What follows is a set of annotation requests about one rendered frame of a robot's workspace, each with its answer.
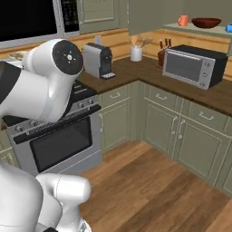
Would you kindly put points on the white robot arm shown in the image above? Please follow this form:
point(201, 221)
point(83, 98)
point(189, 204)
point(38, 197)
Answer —
point(39, 90)

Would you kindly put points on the green lower cabinet door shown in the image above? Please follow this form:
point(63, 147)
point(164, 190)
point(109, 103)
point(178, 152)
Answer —
point(116, 125)
point(226, 178)
point(158, 130)
point(202, 151)

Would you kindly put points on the green upper cabinet door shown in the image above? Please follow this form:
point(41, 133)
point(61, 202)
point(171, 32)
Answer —
point(98, 13)

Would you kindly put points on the open green cabinet door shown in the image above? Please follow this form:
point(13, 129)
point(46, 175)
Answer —
point(151, 13)

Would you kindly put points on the green lower cabinet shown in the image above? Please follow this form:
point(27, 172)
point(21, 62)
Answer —
point(6, 151)

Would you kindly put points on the green cabinet shelf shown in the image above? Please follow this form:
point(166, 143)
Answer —
point(196, 30)

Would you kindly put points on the green drawer front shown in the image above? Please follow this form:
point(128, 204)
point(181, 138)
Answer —
point(119, 96)
point(208, 116)
point(163, 97)

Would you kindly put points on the silver stove knob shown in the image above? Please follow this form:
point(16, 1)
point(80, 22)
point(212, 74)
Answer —
point(33, 123)
point(90, 101)
point(19, 128)
point(81, 105)

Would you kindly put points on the steel stove with oven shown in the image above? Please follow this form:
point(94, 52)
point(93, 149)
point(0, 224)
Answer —
point(75, 127)

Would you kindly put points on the grey coffee machine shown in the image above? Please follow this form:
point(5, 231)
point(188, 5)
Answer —
point(96, 59)

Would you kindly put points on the black glass oven door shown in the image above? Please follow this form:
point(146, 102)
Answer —
point(60, 145)

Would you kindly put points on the white utensil pot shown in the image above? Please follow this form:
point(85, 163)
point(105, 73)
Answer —
point(136, 54)

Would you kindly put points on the dark red knife block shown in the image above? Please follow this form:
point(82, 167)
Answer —
point(161, 57)

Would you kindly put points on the white bottle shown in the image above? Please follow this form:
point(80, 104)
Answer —
point(98, 40)

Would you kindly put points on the wooden utensils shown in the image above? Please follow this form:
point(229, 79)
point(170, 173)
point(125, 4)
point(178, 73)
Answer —
point(139, 41)

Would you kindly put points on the black silver toaster oven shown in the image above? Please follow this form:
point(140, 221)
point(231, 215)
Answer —
point(187, 66)

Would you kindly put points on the orange mug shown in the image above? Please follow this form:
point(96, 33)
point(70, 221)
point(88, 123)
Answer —
point(183, 20)

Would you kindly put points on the beige bowl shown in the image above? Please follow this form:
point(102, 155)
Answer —
point(16, 55)

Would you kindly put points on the dark red bowl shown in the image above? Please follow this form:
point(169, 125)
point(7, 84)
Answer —
point(206, 23)

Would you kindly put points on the black steel microwave oven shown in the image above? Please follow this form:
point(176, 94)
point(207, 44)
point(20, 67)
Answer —
point(27, 18)

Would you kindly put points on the blue cup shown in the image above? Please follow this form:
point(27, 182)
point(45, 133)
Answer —
point(229, 28)

